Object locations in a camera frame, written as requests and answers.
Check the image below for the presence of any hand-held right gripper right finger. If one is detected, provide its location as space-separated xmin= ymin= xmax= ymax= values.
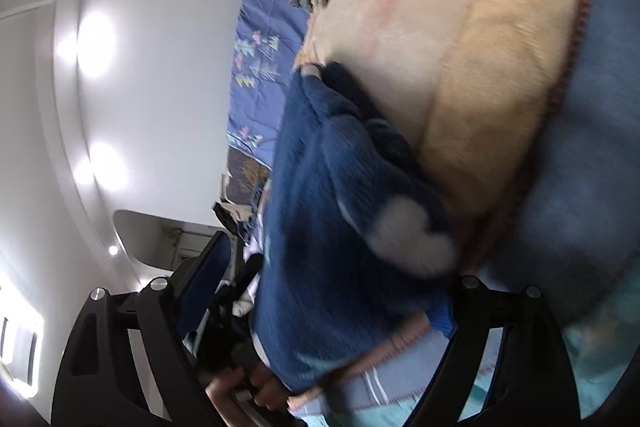
xmin=407 ymin=274 xmax=582 ymax=427

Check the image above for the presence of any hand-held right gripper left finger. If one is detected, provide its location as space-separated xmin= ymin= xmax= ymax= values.
xmin=50 ymin=231 xmax=236 ymax=427

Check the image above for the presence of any navy fleece star print robe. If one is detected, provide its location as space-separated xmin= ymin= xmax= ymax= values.
xmin=250 ymin=62 xmax=458 ymax=395

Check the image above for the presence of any person's left hand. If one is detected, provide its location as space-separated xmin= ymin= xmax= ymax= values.
xmin=205 ymin=357 xmax=293 ymax=425

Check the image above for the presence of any black bag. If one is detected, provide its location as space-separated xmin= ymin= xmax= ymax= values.
xmin=212 ymin=202 xmax=241 ymax=235

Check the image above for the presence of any white tote bag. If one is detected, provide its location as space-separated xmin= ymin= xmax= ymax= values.
xmin=222 ymin=199 xmax=258 ymax=220

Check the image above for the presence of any dark patterned cushion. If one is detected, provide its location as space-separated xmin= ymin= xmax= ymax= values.
xmin=220 ymin=147 xmax=273 ymax=208

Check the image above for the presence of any purple tree print quilt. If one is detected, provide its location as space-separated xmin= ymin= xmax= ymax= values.
xmin=226 ymin=0 xmax=326 ymax=155

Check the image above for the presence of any peach plush blanket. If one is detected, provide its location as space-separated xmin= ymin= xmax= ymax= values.
xmin=295 ymin=0 xmax=596 ymax=253

